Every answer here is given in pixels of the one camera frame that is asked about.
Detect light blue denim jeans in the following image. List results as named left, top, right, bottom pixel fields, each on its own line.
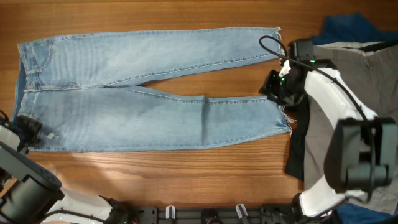
left=14, top=27, right=289, bottom=152

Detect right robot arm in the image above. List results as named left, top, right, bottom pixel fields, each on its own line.
left=259, top=39, right=397, bottom=223

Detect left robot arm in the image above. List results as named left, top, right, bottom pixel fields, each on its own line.
left=1, top=113, right=133, bottom=224

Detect black garment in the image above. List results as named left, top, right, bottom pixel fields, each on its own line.
left=285, top=95, right=310, bottom=180

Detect grey shorts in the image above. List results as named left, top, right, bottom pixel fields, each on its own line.
left=303, top=41, right=398, bottom=215

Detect dark blue garment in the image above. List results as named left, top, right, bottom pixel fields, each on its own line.
left=312, top=14, right=397, bottom=45

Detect right white rail clip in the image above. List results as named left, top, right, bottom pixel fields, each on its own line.
left=235, top=203, right=249, bottom=224

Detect white rail clip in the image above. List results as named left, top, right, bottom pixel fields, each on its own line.
left=235, top=203, right=249, bottom=224
left=165, top=205, right=176, bottom=220

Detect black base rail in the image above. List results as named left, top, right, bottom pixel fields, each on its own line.
left=130, top=203, right=298, bottom=224

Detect left white rail clip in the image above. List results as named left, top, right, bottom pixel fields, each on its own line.
left=165, top=205, right=176, bottom=220

